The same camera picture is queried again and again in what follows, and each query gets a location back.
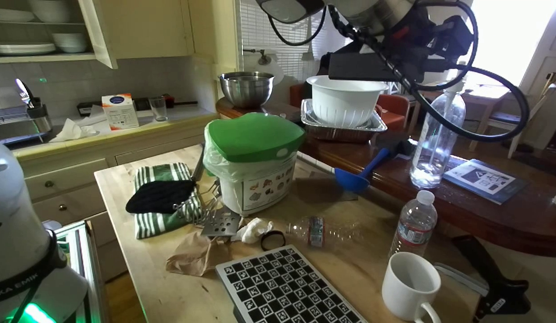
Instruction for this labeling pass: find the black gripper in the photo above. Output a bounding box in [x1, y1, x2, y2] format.
[402, 12, 476, 82]

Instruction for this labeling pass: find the tall clear pump bottle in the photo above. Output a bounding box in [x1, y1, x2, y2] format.
[409, 79, 469, 190]

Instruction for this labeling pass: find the small capped water bottle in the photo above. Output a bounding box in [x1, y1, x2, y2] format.
[390, 188, 440, 258]

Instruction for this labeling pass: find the crushed clear plastic bottle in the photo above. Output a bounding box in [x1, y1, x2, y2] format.
[284, 213, 366, 249]

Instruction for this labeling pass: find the wooden chair blue cushion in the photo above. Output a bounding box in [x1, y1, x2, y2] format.
[469, 70, 556, 159]

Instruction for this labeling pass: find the printed booklet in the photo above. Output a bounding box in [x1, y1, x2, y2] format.
[440, 157, 528, 206]

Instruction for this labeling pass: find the aluminium foil tray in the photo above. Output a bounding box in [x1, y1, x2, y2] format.
[300, 96, 390, 134]

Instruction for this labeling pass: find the blue round kitchen utensil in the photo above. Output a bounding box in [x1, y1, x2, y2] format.
[334, 145, 395, 197]

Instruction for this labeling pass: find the silver metal utensil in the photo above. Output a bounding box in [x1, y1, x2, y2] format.
[296, 150, 339, 177]

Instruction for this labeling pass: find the dark wooden counter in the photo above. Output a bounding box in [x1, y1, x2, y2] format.
[214, 95, 556, 258]

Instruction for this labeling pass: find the steel mixing bowl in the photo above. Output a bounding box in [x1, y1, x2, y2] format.
[217, 70, 277, 111]

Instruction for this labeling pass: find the white bin with green lid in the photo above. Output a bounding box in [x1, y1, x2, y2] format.
[203, 111, 307, 217]

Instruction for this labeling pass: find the light wooden table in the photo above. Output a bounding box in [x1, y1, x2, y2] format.
[94, 141, 490, 323]

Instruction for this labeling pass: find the white ceramic mug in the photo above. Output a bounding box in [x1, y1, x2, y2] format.
[381, 249, 443, 323]

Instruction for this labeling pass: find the white crumpled wad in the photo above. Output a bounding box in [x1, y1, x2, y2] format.
[237, 215, 275, 245]

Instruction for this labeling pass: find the slotted metal turner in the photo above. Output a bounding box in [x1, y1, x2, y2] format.
[191, 145, 243, 240]

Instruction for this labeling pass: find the clear drinking glass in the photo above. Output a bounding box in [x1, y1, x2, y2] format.
[147, 95, 171, 123]

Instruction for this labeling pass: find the black white checkerboard panel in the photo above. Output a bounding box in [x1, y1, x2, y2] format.
[216, 244, 368, 323]

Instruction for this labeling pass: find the black cloth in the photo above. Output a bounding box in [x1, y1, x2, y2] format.
[124, 179, 198, 215]

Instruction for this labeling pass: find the brown crumpled paper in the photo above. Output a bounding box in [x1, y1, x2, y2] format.
[165, 229, 216, 278]

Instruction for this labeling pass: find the white carton box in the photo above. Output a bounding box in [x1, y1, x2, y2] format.
[101, 91, 140, 132]

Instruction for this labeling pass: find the green white striped towel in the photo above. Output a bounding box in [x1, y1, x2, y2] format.
[131, 161, 205, 240]

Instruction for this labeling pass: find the white bowl stack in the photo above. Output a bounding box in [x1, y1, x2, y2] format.
[51, 30, 92, 53]

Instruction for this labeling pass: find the white crumpled paper towel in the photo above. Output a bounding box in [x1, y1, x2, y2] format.
[51, 114, 110, 143]

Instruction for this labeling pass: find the cream drawer cabinet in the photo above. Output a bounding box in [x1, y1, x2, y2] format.
[11, 114, 221, 283]

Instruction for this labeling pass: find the white plate stack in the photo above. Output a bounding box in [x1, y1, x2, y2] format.
[0, 41, 60, 57]

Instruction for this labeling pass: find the dish drying rack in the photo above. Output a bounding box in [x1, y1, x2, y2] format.
[0, 77, 54, 148]

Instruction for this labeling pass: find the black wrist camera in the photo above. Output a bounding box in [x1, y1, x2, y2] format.
[320, 52, 425, 82]

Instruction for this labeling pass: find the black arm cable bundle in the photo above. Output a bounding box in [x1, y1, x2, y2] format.
[266, 0, 533, 143]

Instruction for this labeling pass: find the black clamp mount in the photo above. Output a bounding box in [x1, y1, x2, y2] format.
[451, 233, 533, 321]

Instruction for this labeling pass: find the black ring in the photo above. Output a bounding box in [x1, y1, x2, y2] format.
[259, 229, 289, 253]

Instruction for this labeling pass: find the cream wall cabinet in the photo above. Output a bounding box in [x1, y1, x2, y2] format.
[0, 0, 196, 70]

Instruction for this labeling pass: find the aluminium base frame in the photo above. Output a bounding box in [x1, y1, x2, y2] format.
[51, 218, 110, 323]

